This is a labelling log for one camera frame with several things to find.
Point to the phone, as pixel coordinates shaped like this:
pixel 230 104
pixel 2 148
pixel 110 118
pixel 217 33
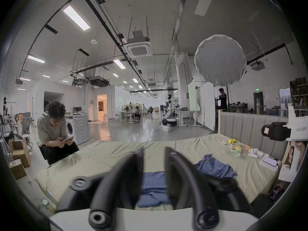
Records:
pixel 270 161

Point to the white table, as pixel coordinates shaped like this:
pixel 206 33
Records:
pixel 185 113

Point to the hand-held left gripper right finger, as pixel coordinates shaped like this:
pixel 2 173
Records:
pixel 182 186

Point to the bed with pale green sheet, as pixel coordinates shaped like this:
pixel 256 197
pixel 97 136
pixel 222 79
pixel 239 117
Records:
pixel 108 155

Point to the grey padded headboard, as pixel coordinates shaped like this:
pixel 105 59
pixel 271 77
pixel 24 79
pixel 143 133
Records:
pixel 243 126

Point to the washing machine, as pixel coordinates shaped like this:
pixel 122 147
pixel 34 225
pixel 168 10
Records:
pixel 80 129

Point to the white humanoid robot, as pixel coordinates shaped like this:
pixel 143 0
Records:
pixel 169 109

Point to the dark blue shirt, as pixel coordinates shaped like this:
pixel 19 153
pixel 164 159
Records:
pixel 154 186

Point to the black chair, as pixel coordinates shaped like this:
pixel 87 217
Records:
pixel 42 153

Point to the brown carton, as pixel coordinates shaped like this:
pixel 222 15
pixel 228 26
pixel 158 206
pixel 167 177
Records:
pixel 17 169
pixel 21 154

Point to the grey office chair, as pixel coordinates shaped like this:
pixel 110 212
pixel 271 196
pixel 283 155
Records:
pixel 26 126

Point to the white carton with face print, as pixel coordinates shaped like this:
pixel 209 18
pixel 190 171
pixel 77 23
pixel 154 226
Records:
pixel 296 162

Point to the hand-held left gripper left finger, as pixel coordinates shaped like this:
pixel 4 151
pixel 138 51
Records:
pixel 105 191

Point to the clear bag with yellow contents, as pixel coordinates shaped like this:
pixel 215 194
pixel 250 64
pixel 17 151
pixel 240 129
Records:
pixel 238 149

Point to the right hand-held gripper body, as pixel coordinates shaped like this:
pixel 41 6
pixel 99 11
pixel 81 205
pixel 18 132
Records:
pixel 298 129

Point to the yellow cloth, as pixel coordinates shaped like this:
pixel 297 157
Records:
pixel 232 141

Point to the round white softbox lamp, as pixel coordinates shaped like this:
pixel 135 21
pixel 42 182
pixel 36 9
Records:
pixel 220 59

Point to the shelf with goods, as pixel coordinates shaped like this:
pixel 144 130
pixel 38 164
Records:
pixel 299 97

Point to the group of people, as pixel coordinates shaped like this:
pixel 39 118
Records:
pixel 137 111

